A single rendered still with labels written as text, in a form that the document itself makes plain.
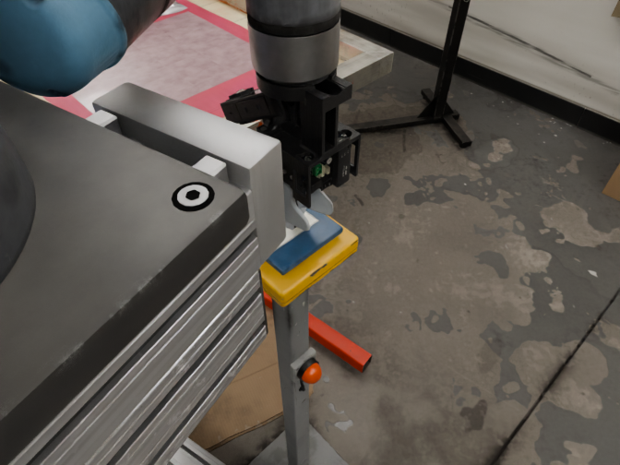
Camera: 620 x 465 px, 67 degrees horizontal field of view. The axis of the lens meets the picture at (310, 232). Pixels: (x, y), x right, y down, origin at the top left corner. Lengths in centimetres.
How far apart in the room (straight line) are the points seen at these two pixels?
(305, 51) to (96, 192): 23
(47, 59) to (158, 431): 22
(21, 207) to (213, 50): 83
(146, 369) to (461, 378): 139
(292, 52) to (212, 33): 69
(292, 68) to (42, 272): 27
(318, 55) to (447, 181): 184
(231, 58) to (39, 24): 71
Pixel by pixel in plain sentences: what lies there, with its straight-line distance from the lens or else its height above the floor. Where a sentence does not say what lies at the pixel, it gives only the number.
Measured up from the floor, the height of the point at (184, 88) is 96.
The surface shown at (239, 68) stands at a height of 96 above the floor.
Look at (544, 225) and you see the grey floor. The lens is 214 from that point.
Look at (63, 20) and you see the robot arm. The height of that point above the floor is 129.
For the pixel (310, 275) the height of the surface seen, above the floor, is 95.
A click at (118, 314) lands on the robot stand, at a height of 126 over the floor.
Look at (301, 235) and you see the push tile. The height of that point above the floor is 97.
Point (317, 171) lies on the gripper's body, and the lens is 45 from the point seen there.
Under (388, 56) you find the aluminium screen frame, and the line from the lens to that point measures 90.
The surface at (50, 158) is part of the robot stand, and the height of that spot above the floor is 126.
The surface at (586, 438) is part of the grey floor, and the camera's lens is 167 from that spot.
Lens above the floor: 139
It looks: 47 degrees down
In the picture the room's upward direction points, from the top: straight up
